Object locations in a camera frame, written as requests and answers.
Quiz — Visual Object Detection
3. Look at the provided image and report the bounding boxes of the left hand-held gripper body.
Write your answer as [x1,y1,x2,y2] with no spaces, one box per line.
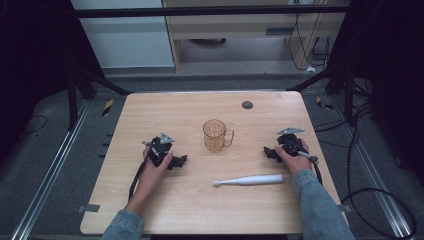
[142,132,176,168]

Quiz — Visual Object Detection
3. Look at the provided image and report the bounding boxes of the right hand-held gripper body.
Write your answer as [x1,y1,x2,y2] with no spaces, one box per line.
[275,126,320,165]

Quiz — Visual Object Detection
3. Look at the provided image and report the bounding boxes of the person's right hand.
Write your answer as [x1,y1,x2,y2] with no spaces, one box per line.
[274,137,314,176]

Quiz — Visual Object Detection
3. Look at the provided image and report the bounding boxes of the person's left hand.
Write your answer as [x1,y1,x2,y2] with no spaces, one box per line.
[134,147,175,203]

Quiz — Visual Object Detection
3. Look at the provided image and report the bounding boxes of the white electric toothbrush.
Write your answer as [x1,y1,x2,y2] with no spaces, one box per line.
[212,173,285,188]

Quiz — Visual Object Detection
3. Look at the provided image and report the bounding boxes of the amber glass mug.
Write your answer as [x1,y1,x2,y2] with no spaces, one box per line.
[202,118,236,154]

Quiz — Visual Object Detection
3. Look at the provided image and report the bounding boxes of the yellow black striped tape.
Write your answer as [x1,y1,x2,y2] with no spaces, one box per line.
[101,98,115,117]
[315,95,334,111]

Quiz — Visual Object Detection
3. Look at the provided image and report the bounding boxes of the black metal stand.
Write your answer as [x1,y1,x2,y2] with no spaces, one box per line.
[286,61,356,127]
[65,64,134,132]

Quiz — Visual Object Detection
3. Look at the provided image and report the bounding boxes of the grey tape strip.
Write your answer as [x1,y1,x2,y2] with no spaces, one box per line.
[77,203,101,214]

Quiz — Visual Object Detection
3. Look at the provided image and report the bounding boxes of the white cabinet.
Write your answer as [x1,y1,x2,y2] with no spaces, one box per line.
[69,0,176,70]

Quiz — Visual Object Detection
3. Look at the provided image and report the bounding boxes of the dark curtain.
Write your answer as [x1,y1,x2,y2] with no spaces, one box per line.
[328,0,424,188]
[0,0,107,168]

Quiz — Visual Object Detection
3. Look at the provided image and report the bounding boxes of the light wooden desk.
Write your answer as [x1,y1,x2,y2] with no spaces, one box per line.
[161,0,352,74]

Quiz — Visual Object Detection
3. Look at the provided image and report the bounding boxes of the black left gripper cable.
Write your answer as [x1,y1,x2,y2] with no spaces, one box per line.
[127,155,150,202]

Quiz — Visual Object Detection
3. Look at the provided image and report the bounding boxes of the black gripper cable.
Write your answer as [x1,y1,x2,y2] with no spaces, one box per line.
[311,159,324,186]
[127,155,150,202]

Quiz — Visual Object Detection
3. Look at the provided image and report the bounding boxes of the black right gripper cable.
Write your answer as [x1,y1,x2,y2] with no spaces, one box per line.
[311,159,324,186]

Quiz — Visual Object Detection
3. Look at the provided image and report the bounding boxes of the aluminium floor rail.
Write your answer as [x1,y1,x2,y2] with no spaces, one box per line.
[9,99,94,240]
[331,96,416,240]

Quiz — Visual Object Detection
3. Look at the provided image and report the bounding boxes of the black hanging cables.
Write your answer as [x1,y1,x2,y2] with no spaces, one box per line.
[287,13,334,72]

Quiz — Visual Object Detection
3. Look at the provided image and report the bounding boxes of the thin black floor cable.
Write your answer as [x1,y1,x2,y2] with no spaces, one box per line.
[22,114,49,136]

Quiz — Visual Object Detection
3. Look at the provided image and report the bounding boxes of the black looped floor cable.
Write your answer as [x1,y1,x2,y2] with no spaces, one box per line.
[340,187,418,240]

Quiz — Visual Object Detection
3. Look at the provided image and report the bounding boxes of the black horizontal frame bar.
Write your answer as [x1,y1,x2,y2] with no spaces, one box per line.
[71,4,352,19]

